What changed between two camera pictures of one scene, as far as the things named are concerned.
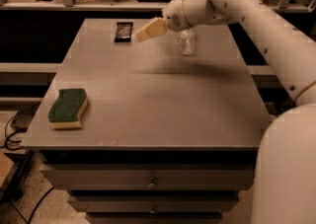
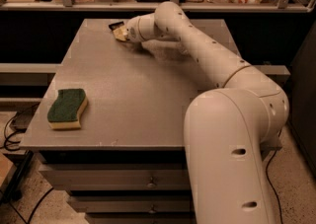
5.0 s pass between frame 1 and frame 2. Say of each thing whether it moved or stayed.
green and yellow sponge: stayed
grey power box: stayed
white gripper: moved
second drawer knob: stayed
